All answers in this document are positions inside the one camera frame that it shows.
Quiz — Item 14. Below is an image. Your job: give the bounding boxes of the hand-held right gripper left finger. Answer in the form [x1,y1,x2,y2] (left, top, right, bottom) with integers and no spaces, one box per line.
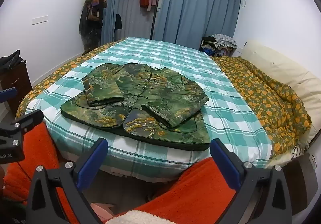
[26,138,109,224]

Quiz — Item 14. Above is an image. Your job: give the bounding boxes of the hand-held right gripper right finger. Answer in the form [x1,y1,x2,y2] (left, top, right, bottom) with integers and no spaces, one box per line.
[211,138,293,224]

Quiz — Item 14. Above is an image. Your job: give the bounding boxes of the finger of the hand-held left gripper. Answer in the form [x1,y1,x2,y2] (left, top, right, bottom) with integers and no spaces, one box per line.
[0,109,44,140]
[0,87,18,105]

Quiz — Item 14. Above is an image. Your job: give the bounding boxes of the green patterned padded jacket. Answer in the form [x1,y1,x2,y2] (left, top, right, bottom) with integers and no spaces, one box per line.
[61,63,211,151]

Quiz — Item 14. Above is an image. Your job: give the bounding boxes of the dark clothes on cabinet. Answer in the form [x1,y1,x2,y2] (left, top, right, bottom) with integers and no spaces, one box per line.
[0,50,24,69]

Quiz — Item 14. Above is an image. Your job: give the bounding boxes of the pile of clothes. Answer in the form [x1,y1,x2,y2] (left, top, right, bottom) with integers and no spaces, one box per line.
[200,34,238,58]

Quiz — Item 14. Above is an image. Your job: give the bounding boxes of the dark wooden cabinet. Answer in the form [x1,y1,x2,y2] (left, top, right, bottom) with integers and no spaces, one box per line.
[0,60,33,117]

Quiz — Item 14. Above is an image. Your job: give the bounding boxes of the orange fleece garment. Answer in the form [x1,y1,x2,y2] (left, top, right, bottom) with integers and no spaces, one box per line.
[2,121,238,224]

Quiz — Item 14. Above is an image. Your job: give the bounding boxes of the white fleece cuff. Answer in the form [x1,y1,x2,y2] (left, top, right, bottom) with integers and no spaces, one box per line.
[104,210,161,224]

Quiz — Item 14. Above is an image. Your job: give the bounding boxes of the orange floral quilt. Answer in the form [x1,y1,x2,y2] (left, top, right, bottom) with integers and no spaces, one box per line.
[15,40,313,160]

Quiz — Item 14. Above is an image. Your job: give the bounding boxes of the teal plaid bedsheet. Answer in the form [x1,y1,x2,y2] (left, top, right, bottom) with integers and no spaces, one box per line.
[25,37,273,181]

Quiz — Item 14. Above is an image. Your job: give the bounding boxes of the blue curtain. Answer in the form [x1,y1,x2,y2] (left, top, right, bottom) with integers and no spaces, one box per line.
[100,0,125,44]
[150,0,239,47]

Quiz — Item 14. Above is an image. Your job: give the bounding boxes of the coats hanging on wall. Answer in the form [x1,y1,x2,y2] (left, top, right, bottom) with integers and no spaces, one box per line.
[79,0,108,55]

